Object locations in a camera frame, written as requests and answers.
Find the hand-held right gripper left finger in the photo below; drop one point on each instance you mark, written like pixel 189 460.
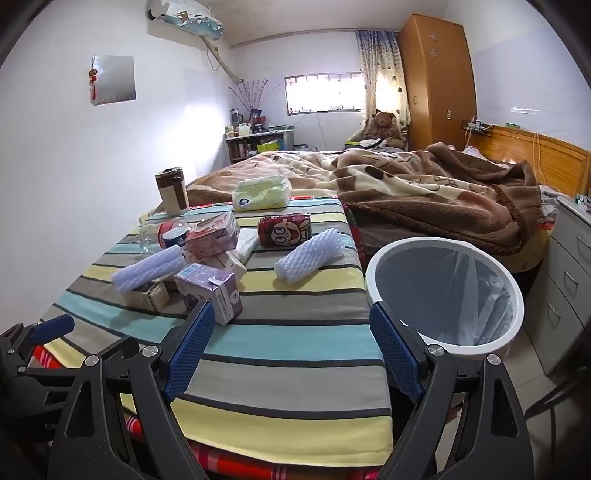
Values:
pixel 190 350

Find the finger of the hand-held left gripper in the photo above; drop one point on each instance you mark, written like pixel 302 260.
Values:
pixel 115 348
pixel 53 328

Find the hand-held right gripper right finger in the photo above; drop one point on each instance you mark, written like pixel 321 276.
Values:
pixel 397 355

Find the small beige box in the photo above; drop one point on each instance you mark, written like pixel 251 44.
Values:
pixel 147 297

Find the purple drink carton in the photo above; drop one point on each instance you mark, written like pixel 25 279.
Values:
pixel 207 290

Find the clear plastic bin liner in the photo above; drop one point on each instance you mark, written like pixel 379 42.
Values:
pixel 443 295

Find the white medicine box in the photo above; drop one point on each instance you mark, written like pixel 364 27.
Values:
pixel 228 265

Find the pink strawberry milk carton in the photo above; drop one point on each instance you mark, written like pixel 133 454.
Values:
pixel 212 235

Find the clear plastic bottle red label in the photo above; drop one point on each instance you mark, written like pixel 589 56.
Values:
pixel 166 235

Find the white round trash bin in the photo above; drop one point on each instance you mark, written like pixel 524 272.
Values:
pixel 516 318

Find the red cartoon drink can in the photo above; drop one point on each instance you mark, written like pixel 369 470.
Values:
pixel 284 231

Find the striped bed sheet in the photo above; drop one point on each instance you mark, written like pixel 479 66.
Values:
pixel 286 332

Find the red plaid cloth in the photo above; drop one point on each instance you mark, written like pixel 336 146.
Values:
pixel 277 470

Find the beige and brown thermos cup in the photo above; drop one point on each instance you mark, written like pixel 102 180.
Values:
pixel 171 191

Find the brown patterned blanket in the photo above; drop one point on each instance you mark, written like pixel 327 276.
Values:
pixel 415 194

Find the black metal chair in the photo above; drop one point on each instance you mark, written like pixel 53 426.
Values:
pixel 561 390

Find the green soft tissue pack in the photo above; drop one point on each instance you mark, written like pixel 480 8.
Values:
pixel 263 194

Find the yellow mattress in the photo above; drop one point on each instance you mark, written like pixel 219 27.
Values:
pixel 538 249

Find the grey drawer cabinet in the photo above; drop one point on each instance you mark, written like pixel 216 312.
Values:
pixel 563 286

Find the flat green box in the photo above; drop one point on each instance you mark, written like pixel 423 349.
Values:
pixel 355 144

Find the cluttered shelf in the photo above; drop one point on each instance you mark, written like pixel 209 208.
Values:
pixel 277 138

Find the brown teddy bear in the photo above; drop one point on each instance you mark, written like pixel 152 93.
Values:
pixel 382 124

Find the group of bottles and jars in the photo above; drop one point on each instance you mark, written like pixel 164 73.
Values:
pixel 238 122

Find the red hanging charm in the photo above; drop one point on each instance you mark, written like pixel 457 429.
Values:
pixel 93 76

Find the wooden bed headboard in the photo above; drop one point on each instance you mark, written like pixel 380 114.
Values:
pixel 554 152

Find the dry branch decoration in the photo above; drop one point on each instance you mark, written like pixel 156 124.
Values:
pixel 254 94

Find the window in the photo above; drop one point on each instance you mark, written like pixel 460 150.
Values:
pixel 323 92

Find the wooden wardrobe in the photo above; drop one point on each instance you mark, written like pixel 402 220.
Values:
pixel 438 83

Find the spotted curtain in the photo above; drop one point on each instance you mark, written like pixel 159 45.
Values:
pixel 383 69

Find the wrapped air conditioner pipe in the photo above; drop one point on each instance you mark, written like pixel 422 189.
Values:
pixel 224 62

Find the black wall shelf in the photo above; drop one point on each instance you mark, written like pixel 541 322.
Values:
pixel 478 127

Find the silver wall panel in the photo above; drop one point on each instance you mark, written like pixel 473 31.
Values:
pixel 115 81

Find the wall air conditioner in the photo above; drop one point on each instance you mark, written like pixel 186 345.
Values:
pixel 184 18

